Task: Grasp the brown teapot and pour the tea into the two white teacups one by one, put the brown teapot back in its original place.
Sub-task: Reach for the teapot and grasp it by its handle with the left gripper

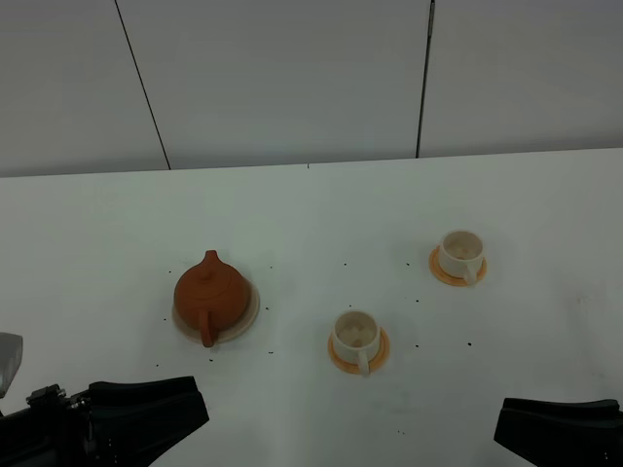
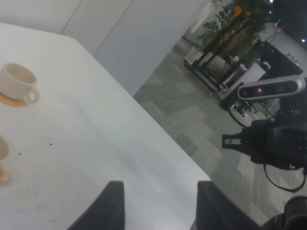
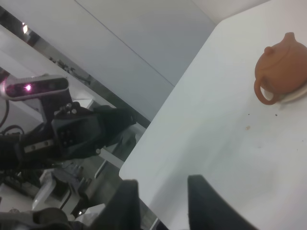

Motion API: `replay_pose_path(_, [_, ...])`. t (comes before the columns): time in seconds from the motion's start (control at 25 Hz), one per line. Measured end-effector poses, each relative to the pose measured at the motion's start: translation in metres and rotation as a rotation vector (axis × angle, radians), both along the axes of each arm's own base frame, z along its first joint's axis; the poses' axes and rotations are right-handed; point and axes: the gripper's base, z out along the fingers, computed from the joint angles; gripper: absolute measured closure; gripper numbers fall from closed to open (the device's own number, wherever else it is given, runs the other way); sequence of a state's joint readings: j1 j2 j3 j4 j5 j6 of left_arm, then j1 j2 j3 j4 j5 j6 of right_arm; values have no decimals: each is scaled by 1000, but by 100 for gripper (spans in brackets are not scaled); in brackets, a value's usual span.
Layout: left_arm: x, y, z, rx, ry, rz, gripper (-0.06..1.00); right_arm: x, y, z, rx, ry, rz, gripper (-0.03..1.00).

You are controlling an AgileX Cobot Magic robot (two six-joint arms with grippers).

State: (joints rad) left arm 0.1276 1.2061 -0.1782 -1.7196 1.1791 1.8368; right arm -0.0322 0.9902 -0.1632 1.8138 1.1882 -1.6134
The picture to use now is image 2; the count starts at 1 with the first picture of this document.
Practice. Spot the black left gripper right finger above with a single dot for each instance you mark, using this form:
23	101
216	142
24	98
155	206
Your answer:
215	211

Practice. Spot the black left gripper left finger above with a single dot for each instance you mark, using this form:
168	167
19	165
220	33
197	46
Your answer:
107	212

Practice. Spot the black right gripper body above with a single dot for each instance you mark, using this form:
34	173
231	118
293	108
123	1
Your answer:
280	142

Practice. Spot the black wheeled equipment rack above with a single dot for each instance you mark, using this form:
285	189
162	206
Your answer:
209	68

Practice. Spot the white near teacup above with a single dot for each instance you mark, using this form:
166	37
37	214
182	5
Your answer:
5	163

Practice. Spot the white teacup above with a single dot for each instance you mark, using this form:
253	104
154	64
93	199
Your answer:
18	83
5	163

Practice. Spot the orange near saucer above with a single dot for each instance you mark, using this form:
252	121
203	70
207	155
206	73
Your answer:
3	176

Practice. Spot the orange saucer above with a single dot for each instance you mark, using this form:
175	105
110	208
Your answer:
3	176
12	102

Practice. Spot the potted green plant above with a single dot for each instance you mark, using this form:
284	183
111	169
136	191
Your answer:
239	24

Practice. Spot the orange far saucer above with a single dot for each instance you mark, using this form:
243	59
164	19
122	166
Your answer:
12	102

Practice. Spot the white far teacup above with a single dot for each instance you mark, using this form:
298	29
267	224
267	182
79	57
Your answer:
18	83

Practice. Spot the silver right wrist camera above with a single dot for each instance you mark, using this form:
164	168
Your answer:
272	88

